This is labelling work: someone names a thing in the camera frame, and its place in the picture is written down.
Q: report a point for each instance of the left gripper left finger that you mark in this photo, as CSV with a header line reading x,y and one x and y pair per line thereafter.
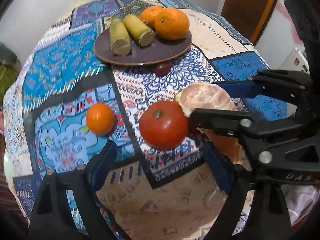
x,y
51,216

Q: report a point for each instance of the dark red grape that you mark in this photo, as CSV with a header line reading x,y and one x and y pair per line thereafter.
x,y
162,69

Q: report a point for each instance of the green storage box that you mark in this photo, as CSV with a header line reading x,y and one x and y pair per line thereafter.
x,y
7,77

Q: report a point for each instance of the small mandarin orange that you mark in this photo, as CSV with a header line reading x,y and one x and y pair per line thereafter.
x,y
100,119

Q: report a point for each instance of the brown wooden door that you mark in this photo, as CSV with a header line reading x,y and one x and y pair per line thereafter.
x,y
248,17

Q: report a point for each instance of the medium orange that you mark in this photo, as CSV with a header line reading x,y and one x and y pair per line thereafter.
x,y
149,14

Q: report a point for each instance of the red tomato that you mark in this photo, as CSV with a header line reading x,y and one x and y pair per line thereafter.
x,y
163,125

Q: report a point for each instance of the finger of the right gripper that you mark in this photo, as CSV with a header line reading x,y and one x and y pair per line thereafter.
x,y
285,151
286,85

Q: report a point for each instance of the grey plush pillow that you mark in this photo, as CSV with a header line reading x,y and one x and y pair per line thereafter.
x,y
7,55

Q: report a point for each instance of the patchwork patterned bedspread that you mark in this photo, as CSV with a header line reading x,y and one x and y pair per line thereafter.
x,y
148,193

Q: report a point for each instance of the large orange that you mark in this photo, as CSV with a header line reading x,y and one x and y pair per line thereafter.
x,y
171,24

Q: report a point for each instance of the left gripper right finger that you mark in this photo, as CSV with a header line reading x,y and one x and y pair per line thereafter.
x,y
268,217

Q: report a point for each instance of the dark purple plate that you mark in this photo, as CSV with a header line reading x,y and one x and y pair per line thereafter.
x,y
159,51

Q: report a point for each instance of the peeled pomelo segment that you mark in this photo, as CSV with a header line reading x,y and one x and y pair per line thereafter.
x,y
210,96

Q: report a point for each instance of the yellow-green banana half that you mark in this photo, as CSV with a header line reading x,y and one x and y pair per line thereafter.
x,y
120,40

